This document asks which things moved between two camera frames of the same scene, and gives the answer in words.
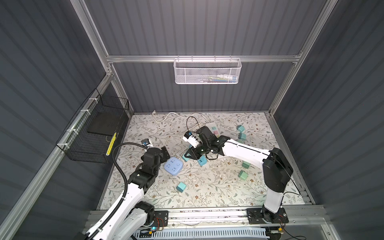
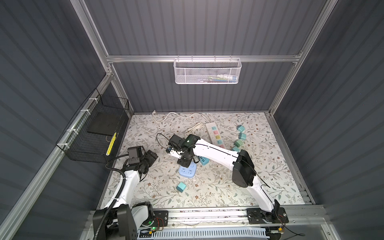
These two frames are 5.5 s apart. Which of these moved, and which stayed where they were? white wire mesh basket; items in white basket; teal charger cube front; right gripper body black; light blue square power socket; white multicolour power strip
Moved: right gripper body black; light blue square power socket
Stayed: teal charger cube front; white multicolour power strip; white wire mesh basket; items in white basket
